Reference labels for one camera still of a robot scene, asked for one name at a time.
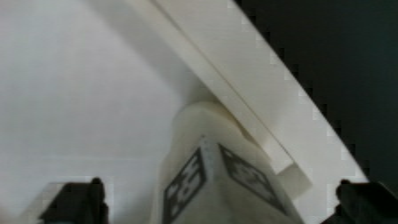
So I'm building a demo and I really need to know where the white square tabletop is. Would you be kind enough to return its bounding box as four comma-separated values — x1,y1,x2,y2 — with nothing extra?
0,0,373,224

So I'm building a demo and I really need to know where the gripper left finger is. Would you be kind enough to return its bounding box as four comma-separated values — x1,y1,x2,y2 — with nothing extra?
39,178,108,224

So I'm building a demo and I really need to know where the white leg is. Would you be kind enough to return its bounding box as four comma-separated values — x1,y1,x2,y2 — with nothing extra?
149,102,304,224

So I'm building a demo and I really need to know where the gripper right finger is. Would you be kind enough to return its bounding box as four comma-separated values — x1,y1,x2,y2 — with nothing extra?
321,179,398,224

